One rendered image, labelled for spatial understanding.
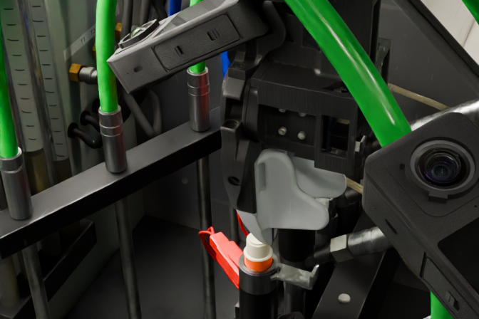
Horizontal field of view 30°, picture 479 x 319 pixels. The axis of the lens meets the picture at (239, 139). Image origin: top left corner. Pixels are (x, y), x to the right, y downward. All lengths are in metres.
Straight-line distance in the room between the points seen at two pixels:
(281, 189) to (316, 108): 0.08
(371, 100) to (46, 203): 0.42
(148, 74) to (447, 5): 0.62
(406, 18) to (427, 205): 0.55
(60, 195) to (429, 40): 0.36
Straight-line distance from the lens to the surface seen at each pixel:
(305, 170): 0.58
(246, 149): 0.52
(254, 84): 0.50
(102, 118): 0.72
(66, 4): 0.86
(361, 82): 0.36
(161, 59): 0.53
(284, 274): 0.63
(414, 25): 0.85
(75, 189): 0.74
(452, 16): 1.12
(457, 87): 0.87
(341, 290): 0.81
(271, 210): 0.57
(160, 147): 0.77
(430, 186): 0.31
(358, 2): 0.47
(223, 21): 0.50
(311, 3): 0.36
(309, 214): 0.56
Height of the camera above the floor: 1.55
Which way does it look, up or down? 36 degrees down
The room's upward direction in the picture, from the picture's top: 1 degrees counter-clockwise
